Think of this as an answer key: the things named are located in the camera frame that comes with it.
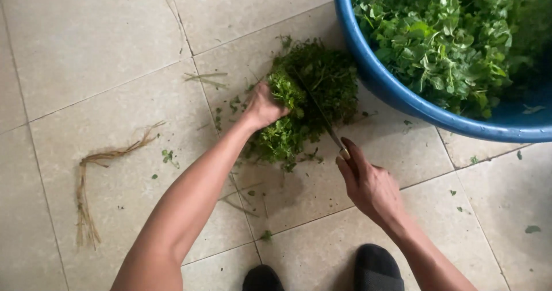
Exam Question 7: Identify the blue plastic basin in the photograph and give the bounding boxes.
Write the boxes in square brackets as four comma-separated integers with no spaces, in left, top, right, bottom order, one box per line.
[332,0,552,143]

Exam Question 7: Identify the person's right hand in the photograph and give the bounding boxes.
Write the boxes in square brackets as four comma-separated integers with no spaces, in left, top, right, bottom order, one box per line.
[336,137,407,228]

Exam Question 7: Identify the heap of green leaves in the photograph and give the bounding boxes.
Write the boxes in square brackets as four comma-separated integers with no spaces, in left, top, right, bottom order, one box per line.
[351,0,552,120]

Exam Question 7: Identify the person's black shoe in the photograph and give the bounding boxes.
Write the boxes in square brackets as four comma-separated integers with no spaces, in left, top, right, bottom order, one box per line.
[354,244,405,291]
[242,264,285,291]

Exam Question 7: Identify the bunch of green leafy herbs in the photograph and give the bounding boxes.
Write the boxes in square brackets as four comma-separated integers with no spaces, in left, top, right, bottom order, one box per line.
[246,37,361,173]

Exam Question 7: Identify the dry straw tie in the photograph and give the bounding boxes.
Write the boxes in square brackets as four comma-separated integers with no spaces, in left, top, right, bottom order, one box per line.
[75,120,166,250]

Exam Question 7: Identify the pale dry grass stalk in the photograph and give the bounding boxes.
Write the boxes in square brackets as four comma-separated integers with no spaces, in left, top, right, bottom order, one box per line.
[185,72,229,90]

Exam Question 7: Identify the person's left hand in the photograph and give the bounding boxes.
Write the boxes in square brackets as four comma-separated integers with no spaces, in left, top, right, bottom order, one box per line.
[242,82,290,131]

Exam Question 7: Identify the kitchen knife with wooden handle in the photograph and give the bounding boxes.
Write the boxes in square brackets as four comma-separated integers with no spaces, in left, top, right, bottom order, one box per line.
[293,69,352,162]

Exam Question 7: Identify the person's black right shoe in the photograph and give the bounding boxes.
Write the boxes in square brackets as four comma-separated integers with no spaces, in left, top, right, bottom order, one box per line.
[354,244,405,291]

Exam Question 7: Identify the person's black left shoe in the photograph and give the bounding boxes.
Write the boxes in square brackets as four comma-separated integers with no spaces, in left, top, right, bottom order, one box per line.
[242,264,285,291]

